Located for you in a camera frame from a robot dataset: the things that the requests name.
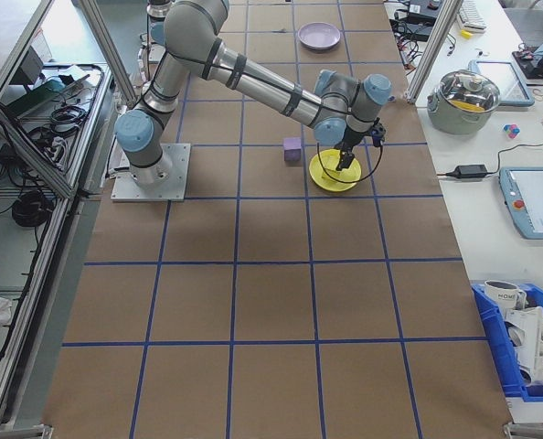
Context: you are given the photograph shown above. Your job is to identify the purple foam block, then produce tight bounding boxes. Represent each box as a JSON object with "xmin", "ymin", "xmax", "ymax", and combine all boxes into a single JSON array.
[{"xmin": 282, "ymin": 135, "xmax": 303, "ymax": 165}]

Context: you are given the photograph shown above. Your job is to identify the yellow round plate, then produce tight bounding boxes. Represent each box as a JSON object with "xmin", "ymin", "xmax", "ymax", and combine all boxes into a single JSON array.
[{"xmin": 308, "ymin": 148, "xmax": 364, "ymax": 194}]

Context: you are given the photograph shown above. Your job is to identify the black power strip red plugs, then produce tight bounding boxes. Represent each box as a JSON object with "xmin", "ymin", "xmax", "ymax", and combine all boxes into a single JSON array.
[{"xmin": 397, "ymin": 36, "xmax": 421, "ymax": 72}]

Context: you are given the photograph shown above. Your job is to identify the steel pot with lid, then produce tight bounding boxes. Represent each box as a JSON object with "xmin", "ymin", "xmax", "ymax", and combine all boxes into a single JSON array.
[{"xmin": 426, "ymin": 68, "xmax": 502, "ymax": 136}]

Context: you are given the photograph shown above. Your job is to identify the black power adapter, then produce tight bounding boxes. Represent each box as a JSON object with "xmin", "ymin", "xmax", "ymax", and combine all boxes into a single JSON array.
[
  {"xmin": 406, "ymin": 21, "xmax": 437, "ymax": 38},
  {"xmin": 453, "ymin": 164, "xmax": 488, "ymax": 179}
]

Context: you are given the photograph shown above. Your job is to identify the black laptop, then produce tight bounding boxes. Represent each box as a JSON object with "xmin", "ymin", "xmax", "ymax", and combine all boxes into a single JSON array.
[{"xmin": 406, "ymin": 0, "xmax": 440, "ymax": 22}]

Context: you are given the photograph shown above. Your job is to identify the light blue teach pendant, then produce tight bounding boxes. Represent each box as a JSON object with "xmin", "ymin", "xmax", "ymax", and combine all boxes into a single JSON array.
[
  {"xmin": 497, "ymin": 166, "xmax": 543, "ymax": 239},
  {"xmin": 467, "ymin": 59, "xmax": 536, "ymax": 107}
]

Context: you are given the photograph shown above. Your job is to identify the white keyboard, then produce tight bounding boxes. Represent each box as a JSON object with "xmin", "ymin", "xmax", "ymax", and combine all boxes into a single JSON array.
[{"xmin": 456, "ymin": 0, "xmax": 487, "ymax": 33}]

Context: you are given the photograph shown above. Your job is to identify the white mug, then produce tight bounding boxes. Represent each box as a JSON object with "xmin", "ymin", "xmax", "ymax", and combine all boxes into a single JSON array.
[{"xmin": 484, "ymin": 279, "xmax": 527, "ymax": 316}]

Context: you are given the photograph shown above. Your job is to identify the blue plastic bin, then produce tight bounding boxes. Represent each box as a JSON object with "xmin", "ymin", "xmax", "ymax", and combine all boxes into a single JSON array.
[{"xmin": 471, "ymin": 281, "xmax": 543, "ymax": 403}]

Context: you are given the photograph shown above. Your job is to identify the white plastic pipe fitting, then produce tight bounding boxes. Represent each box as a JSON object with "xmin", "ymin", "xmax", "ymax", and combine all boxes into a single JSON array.
[{"xmin": 504, "ymin": 305, "xmax": 543, "ymax": 385}]

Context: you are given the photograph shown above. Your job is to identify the black camera cable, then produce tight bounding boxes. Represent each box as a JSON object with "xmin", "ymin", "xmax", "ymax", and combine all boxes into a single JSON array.
[{"xmin": 314, "ymin": 136, "xmax": 385, "ymax": 185}]

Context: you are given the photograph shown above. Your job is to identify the aluminium frame post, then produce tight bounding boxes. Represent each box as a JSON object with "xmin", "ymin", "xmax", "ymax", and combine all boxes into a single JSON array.
[{"xmin": 406, "ymin": 0, "xmax": 464, "ymax": 106}]

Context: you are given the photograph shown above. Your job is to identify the white square base plate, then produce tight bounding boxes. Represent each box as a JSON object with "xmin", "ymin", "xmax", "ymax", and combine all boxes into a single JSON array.
[{"xmin": 110, "ymin": 142, "xmax": 193, "ymax": 203}]

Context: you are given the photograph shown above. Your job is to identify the black cable coil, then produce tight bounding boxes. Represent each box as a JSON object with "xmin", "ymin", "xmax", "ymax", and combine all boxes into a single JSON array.
[{"xmin": 13, "ymin": 189, "xmax": 53, "ymax": 228}]

